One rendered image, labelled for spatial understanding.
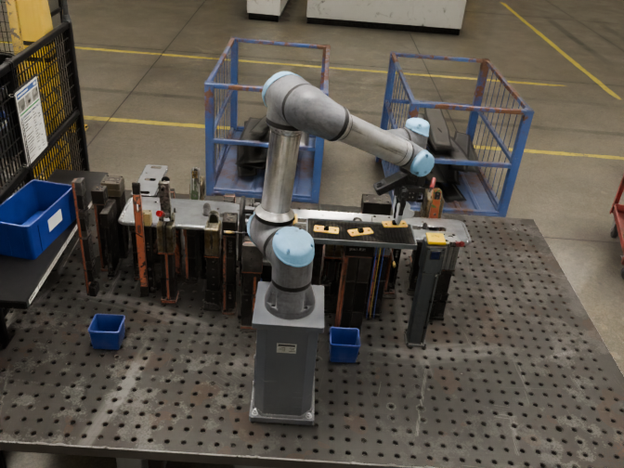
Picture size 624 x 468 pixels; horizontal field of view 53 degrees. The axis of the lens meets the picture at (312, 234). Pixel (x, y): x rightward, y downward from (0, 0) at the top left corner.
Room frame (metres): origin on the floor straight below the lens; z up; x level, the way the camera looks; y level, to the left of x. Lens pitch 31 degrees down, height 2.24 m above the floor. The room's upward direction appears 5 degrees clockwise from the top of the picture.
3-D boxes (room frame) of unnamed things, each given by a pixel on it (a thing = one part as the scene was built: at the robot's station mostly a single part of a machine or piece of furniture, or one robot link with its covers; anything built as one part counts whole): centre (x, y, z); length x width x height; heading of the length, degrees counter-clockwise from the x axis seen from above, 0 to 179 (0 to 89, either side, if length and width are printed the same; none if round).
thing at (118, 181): (2.24, 0.83, 0.88); 0.08 x 0.08 x 0.36; 3
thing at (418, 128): (1.84, -0.29, 1.51); 0.09 x 0.08 x 0.11; 121
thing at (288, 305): (1.47, 0.05, 1.15); 0.15 x 0.15 x 0.10
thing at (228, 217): (1.92, 0.30, 0.91); 0.07 x 0.05 x 0.42; 3
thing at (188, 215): (2.15, 0.06, 1.00); 1.38 x 0.22 x 0.02; 93
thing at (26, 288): (1.90, 0.97, 1.02); 0.90 x 0.22 x 0.03; 3
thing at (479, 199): (4.45, -0.92, 0.47); 1.20 x 0.80 x 0.95; 3
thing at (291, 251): (1.48, 0.05, 1.27); 0.13 x 0.12 x 0.14; 31
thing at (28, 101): (2.19, 1.10, 1.30); 0.23 x 0.02 x 0.31; 3
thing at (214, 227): (1.94, 0.36, 0.88); 0.11 x 0.09 x 0.37; 3
